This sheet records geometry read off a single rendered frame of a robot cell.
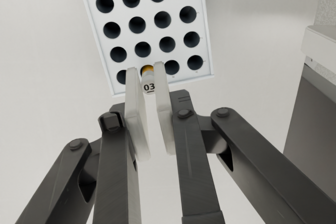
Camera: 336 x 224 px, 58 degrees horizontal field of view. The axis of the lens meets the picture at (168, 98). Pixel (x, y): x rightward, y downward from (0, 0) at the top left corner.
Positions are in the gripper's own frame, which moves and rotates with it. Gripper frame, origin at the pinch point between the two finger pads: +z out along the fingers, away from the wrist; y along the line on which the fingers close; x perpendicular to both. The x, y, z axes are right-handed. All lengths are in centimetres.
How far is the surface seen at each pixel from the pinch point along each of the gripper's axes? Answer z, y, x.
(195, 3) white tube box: 5.7, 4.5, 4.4
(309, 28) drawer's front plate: 2.5, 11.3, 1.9
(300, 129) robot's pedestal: 41, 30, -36
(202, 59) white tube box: 5.7, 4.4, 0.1
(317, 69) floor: 85, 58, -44
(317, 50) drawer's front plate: 0.8, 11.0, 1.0
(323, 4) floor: 85, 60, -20
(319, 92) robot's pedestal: 44, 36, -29
